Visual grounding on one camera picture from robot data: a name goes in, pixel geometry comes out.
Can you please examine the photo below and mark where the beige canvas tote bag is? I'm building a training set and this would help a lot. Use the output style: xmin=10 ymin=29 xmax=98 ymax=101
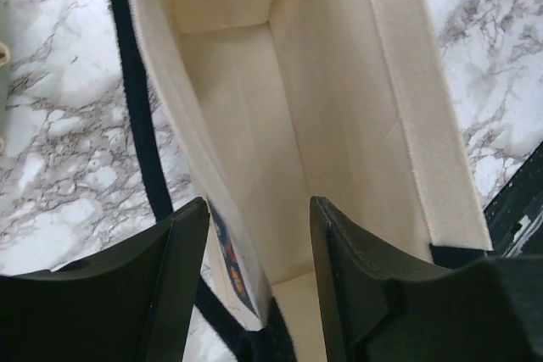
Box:
xmin=110 ymin=0 xmax=492 ymax=361

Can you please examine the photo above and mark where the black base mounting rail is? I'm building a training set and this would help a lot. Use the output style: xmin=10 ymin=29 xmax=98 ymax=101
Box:
xmin=484 ymin=146 xmax=543 ymax=258

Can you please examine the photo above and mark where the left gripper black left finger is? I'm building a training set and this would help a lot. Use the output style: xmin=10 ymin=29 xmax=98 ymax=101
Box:
xmin=1 ymin=198 xmax=210 ymax=361

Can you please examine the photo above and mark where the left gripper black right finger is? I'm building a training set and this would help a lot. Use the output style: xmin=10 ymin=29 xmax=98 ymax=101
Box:
xmin=310 ymin=197 xmax=542 ymax=361

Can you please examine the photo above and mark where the white round drawer box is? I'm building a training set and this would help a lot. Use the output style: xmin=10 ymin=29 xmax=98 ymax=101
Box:
xmin=0 ymin=0 xmax=11 ymax=152

